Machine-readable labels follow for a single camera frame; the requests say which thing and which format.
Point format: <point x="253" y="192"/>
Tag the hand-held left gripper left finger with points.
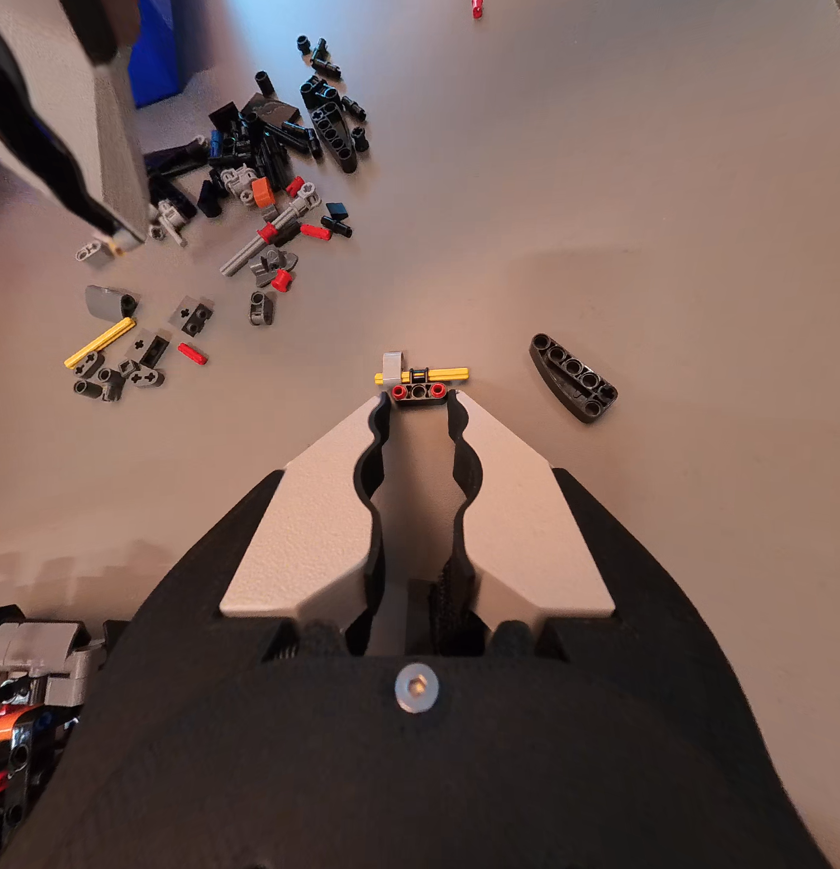
<point x="304" y="536"/>

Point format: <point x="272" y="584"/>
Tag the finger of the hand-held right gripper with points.
<point x="2" y="146"/>
<point x="118" y="156"/>

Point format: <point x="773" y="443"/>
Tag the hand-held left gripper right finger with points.
<point x="528" y="543"/>

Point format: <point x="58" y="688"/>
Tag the small yellow-axle lego assembly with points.
<point x="450" y="373"/>

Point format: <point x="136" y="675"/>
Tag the pile of lego pieces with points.
<point x="332" y="136"/>

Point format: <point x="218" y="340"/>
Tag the partly built lego model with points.
<point x="33" y="645"/>

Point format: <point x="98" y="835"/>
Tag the black curved lego beam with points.
<point x="573" y="377"/>

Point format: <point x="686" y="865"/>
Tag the blue plastic bin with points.
<point x="158" y="61"/>

